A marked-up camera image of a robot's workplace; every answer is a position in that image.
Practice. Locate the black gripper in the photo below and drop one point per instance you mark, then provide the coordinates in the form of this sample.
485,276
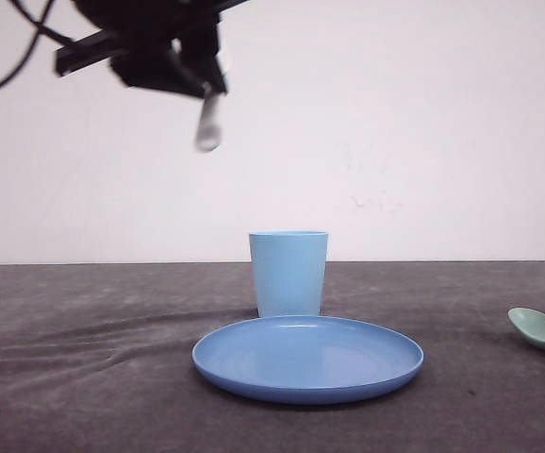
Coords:
134,25

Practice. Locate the white plastic fork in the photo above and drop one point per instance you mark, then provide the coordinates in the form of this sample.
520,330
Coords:
209,134

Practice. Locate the light blue plastic cup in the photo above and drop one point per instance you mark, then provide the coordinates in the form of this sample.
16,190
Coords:
288,271

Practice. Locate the mint green plastic spoon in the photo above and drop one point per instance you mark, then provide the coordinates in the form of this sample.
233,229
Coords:
530,324

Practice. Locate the blue plastic plate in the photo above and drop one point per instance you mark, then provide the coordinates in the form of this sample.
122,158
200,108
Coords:
307,360

